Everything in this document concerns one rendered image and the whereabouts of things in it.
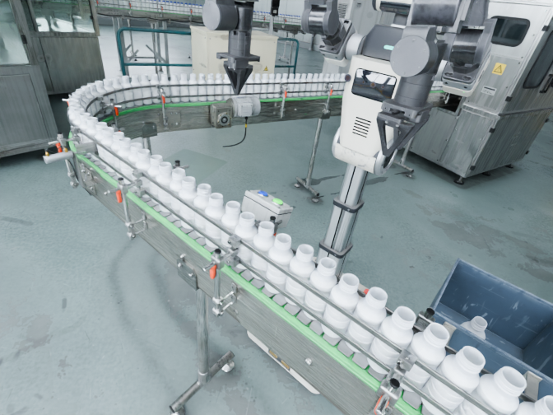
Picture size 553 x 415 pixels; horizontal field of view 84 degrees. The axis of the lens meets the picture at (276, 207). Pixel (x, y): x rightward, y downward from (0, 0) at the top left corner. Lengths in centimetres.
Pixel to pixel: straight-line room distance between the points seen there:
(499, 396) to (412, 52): 57
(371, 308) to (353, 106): 73
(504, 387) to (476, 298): 69
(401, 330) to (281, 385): 123
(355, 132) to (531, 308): 81
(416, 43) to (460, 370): 54
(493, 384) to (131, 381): 157
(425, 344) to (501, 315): 71
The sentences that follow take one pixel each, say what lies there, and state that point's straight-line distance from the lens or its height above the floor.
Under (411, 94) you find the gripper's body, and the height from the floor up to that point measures 151.
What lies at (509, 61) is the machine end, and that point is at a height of 138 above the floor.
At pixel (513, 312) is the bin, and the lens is 134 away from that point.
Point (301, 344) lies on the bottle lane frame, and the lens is 82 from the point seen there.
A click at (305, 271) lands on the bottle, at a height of 112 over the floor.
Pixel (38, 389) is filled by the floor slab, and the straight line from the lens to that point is 200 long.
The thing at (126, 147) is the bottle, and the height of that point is 114.
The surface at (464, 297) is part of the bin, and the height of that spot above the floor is 81.
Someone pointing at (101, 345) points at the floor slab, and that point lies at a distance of 202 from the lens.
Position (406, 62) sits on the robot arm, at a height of 157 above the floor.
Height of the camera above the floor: 162
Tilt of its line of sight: 34 degrees down
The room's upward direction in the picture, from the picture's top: 8 degrees clockwise
